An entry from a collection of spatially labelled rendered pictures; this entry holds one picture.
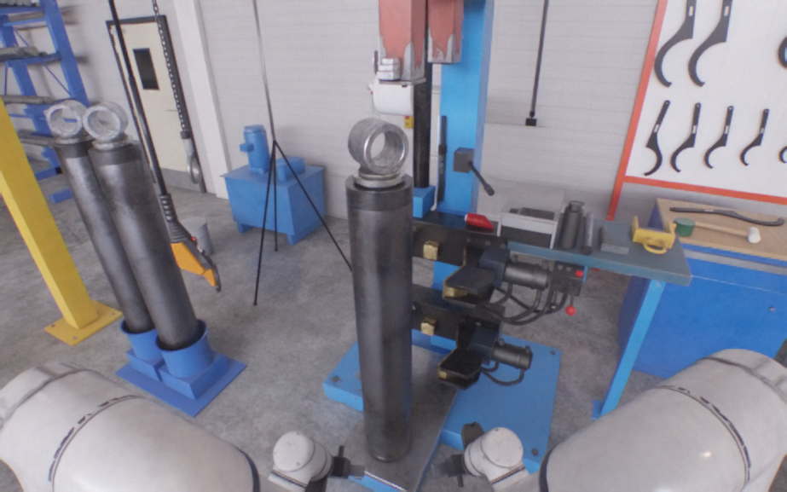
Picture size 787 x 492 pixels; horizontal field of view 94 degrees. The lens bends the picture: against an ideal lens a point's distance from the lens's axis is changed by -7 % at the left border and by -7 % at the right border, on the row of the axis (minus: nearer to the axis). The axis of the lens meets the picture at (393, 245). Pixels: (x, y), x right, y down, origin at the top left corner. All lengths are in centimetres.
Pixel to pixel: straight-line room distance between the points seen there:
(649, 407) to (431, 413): 180
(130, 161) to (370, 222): 124
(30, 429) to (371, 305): 103
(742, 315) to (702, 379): 225
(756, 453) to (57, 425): 66
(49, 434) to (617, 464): 53
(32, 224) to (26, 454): 288
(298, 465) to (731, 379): 79
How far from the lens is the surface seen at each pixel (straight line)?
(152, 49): 581
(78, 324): 368
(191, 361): 258
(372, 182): 117
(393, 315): 139
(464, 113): 190
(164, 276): 229
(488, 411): 229
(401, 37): 129
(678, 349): 287
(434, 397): 227
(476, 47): 186
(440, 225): 185
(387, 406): 172
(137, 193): 212
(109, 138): 210
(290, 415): 246
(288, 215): 390
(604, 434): 47
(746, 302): 272
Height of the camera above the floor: 189
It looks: 29 degrees down
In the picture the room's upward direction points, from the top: 1 degrees counter-clockwise
